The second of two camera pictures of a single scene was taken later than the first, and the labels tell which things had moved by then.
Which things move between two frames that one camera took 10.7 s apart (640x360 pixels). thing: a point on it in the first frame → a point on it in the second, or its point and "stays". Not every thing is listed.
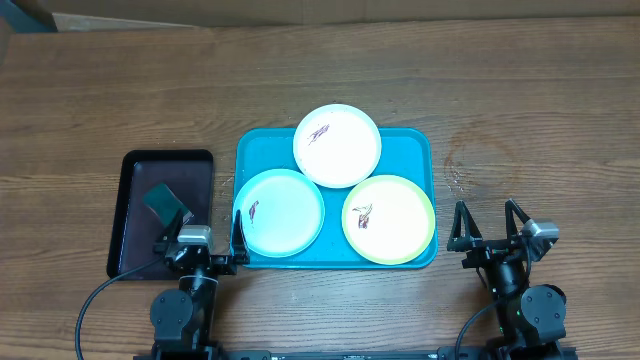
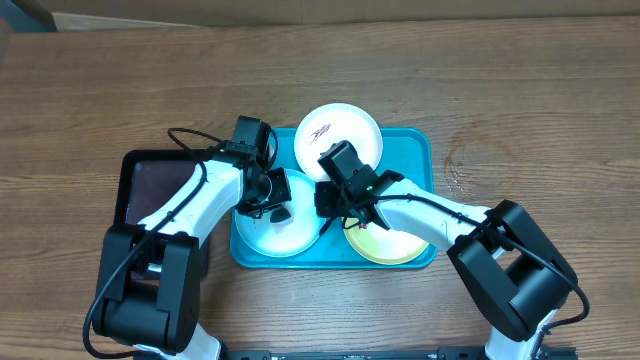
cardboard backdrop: x=73 y=15 stays
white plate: x=337 y=146 stays
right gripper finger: x=456 y=242 → x=325 y=225
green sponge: x=164 y=203 → x=281 y=214
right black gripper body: x=488 y=253 → x=336 y=199
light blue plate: x=282 y=212 stays
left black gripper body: x=218 y=265 → x=273 y=190
